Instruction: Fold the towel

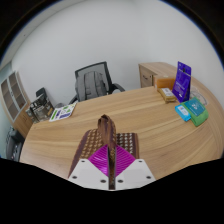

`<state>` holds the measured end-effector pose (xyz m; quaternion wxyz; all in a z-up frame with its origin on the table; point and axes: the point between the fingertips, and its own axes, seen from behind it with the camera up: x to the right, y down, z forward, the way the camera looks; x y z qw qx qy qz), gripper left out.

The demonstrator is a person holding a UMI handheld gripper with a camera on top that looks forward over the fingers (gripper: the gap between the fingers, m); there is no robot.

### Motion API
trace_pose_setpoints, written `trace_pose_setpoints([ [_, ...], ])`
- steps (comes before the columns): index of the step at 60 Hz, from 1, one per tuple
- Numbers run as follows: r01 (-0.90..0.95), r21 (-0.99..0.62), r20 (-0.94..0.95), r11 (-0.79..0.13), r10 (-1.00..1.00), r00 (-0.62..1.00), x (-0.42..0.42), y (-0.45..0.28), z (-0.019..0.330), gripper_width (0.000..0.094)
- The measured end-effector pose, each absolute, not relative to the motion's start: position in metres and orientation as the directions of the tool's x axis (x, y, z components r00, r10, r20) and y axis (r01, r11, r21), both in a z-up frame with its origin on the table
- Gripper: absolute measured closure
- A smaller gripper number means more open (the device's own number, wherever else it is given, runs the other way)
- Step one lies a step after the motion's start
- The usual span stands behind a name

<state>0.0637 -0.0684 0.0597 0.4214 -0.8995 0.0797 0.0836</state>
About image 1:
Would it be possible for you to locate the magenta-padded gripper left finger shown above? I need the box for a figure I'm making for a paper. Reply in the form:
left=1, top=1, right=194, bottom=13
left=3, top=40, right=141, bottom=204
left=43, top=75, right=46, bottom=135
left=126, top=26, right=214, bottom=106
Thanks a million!
left=68, top=143, right=111, bottom=190

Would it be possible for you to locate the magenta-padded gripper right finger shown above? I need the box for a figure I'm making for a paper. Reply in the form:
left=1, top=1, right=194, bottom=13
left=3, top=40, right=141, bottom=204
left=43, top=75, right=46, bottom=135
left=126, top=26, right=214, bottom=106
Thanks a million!
left=114, top=144, right=157, bottom=190

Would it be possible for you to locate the brown patterned towel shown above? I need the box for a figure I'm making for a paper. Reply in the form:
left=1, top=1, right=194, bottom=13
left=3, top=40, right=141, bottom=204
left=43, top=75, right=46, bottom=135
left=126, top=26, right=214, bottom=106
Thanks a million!
left=68, top=114, right=140, bottom=191

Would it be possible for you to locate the white printed leaflet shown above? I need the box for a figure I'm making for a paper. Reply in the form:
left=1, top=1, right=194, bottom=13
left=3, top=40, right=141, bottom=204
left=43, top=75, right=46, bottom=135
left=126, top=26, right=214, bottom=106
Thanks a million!
left=49, top=102, right=78, bottom=123

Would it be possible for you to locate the blue wipes packet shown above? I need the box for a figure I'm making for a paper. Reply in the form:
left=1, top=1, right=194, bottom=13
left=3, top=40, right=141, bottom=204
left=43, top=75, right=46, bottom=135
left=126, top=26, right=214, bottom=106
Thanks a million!
left=174, top=104, right=192, bottom=123

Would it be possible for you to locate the black armchair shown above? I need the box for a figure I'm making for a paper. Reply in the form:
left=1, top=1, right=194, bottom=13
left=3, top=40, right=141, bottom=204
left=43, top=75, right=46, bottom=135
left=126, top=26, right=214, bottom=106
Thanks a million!
left=4, top=126, right=26, bottom=163

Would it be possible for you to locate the brown cardboard box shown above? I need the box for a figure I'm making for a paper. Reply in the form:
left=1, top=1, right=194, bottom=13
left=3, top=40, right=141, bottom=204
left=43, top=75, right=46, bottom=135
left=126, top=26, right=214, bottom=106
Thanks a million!
left=25, top=106, right=38, bottom=124

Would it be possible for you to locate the green folded cloth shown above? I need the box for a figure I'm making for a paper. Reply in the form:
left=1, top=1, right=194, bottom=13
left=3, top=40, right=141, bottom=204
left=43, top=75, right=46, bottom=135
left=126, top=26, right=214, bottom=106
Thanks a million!
left=184, top=106, right=210, bottom=128

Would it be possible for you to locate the small yellow box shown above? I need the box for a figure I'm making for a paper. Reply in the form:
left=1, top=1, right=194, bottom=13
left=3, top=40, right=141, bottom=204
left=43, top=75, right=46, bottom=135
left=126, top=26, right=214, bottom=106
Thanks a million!
left=157, top=87, right=178, bottom=103

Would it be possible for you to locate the grey backpack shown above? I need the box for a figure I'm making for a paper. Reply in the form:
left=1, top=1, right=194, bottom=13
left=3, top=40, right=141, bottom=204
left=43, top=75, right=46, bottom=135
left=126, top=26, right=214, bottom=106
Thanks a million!
left=75, top=70, right=109, bottom=102

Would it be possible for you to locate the teal flat packet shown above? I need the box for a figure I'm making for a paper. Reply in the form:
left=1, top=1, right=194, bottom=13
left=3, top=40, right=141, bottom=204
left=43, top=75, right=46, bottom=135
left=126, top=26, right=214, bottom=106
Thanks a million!
left=181, top=97, right=206, bottom=118

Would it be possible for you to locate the orange box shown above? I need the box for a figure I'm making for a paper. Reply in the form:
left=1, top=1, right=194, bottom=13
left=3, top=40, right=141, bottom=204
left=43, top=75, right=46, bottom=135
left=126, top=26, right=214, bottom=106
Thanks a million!
left=152, top=75, right=177, bottom=91

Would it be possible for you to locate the clear plastic container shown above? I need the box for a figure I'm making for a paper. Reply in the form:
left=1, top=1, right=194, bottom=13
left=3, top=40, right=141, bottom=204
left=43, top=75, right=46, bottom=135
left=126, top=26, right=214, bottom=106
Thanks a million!
left=190, top=89, right=208, bottom=107

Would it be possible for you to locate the low wooden side cabinet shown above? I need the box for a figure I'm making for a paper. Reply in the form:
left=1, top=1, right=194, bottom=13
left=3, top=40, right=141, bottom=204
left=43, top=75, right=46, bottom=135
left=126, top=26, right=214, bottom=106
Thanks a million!
left=138, top=61, right=179, bottom=89

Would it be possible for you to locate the purple standing card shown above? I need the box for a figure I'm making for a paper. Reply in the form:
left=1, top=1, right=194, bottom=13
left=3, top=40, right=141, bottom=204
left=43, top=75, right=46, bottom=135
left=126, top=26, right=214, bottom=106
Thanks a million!
left=172, top=61, right=193, bottom=103

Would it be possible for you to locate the black mesh office chair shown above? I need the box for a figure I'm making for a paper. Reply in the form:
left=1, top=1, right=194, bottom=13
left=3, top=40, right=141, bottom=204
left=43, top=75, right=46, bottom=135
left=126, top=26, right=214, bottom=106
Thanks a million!
left=68, top=61, right=126, bottom=105

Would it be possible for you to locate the wooden cabinet with glass doors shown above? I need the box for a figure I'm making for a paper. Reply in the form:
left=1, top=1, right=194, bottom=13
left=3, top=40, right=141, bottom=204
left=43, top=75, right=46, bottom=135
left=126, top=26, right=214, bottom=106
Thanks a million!
left=0, top=70, right=34, bottom=138

